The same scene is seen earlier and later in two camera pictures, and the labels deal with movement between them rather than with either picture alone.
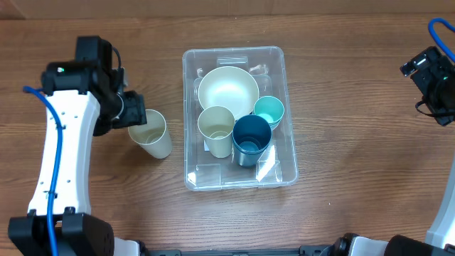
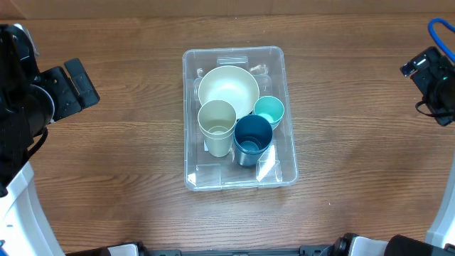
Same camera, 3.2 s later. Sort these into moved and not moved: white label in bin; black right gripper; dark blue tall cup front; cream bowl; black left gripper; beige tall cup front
Moved: black left gripper; beige tall cup front
Not moved: dark blue tall cup front; cream bowl; white label in bin; black right gripper
